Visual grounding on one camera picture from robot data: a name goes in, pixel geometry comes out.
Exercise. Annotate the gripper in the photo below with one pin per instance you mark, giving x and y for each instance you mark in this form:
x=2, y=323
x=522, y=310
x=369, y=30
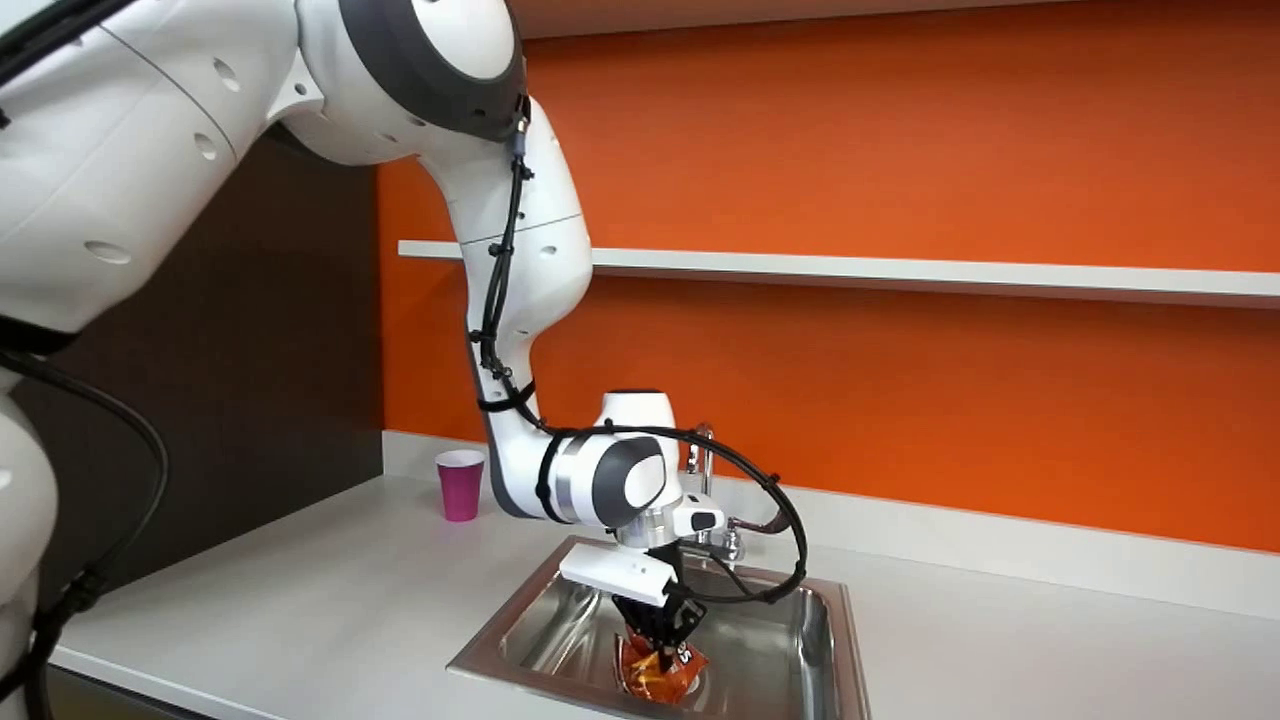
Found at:
x=646, y=612

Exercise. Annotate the orange snack packet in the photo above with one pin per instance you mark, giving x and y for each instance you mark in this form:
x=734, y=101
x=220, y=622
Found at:
x=660, y=682

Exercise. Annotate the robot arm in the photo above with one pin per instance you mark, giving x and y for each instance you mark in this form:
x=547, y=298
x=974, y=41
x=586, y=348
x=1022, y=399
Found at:
x=520, y=300

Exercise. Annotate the steel sink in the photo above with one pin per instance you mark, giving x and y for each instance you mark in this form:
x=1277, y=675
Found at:
x=780, y=650

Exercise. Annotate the chrome tap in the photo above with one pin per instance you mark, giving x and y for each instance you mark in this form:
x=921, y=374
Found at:
x=704, y=450

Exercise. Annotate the pink plastic cup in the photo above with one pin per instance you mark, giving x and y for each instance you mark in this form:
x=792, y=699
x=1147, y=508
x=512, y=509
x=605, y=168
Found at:
x=461, y=490

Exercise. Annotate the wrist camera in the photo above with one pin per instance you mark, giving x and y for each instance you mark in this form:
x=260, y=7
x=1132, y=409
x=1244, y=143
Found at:
x=612, y=575

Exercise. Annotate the white wall shelf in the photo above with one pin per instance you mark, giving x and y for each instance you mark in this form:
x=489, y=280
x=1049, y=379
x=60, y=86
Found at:
x=900, y=272

